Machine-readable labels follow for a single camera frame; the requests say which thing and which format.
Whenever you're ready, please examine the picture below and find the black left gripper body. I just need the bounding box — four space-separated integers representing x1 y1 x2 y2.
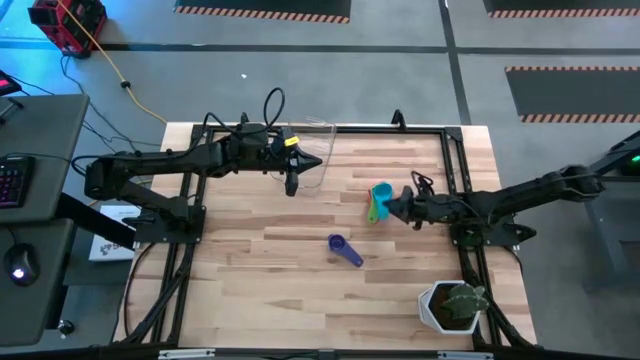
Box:
271 126 302 198

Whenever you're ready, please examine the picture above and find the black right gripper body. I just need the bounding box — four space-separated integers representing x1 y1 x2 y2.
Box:
412 188 456 231

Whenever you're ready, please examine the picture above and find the clear plastic basket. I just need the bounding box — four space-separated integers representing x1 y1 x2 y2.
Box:
269 117 337 191

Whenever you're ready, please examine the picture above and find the teal measuring cup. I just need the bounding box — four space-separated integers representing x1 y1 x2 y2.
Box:
370 181 396 222

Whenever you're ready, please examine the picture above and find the purple measuring cup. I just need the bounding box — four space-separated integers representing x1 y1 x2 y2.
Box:
327 233 366 269

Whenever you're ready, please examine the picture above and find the white geometric planter pot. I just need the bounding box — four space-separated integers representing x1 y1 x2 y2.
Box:
417 279 485 336

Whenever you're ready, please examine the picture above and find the green cactus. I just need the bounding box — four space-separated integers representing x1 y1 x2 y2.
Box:
440 281 492 322

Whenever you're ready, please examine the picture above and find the black striped-edge floor mat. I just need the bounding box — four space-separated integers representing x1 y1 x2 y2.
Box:
503 65 640 125
173 0 353 25
481 0 640 20

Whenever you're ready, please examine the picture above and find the white cardboard box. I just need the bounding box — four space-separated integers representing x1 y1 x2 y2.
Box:
88 204 144 263

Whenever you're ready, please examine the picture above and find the black device with green light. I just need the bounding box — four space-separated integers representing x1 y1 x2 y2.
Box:
619 149 640 177

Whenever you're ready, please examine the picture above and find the grey desk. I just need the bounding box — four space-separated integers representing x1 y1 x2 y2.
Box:
0 93 91 347

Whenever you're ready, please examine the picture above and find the red machine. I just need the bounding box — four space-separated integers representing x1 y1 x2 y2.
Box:
27 0 109 60

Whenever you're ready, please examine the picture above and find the black keyboard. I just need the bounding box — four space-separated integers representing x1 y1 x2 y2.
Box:
0 155 37 210

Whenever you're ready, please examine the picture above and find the black computer mouse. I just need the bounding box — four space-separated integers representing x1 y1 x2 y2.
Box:
3 243 41 288

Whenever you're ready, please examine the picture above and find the black device with pink light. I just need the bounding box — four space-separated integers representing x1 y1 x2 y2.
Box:
0 69 24 97

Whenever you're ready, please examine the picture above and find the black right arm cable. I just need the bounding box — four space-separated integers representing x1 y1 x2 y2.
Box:
409 169 437 197

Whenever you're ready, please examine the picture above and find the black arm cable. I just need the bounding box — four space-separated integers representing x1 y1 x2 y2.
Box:
202 87 287 139
409 169 437 197

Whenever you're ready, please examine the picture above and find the black aluminium table frame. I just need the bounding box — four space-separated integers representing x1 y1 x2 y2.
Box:
110 122 540 351

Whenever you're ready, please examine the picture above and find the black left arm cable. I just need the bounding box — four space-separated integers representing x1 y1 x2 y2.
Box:
202 87 287 139

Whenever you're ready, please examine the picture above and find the silver metal bracket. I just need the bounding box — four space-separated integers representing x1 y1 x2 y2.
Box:
436 350 495 360
157 348 217 360

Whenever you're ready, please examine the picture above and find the yellow extension cable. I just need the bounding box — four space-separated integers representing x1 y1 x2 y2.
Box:
55 0 169 125

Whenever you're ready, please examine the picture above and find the black floor cable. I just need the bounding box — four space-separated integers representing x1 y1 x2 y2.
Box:
9 53 164 169

